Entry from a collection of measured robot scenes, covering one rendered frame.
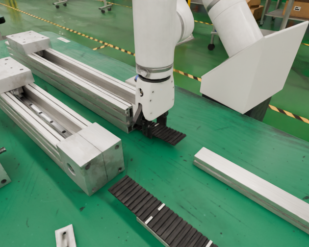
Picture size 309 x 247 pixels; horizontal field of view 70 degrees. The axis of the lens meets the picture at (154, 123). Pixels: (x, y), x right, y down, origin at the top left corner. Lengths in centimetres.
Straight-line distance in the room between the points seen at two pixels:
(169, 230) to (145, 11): 38
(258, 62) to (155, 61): 32
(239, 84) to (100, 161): 47
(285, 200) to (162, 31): 40
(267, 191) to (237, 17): 53
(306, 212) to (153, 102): 36
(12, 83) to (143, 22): 46
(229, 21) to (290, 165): 47
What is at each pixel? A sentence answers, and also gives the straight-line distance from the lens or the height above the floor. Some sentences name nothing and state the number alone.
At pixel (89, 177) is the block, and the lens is 47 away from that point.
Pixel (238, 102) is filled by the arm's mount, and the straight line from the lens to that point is 74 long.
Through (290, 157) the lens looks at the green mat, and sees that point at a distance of 66.
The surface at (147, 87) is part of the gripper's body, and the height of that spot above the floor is 95.
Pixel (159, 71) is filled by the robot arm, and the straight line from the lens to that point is 48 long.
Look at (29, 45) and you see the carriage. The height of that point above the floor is 89.
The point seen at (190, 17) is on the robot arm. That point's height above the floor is 107.
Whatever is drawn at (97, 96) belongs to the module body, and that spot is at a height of 85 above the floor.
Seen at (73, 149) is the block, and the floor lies 87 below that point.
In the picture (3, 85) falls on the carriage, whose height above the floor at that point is 89.
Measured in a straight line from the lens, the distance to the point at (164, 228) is 42.
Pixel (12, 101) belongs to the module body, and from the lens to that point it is 72.
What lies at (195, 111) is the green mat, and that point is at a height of 78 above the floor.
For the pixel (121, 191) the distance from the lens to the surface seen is 46.
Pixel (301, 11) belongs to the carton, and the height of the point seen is 32.
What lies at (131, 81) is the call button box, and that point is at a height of 84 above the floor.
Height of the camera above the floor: 119
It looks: 38 degrees down
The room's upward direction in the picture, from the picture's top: straight up
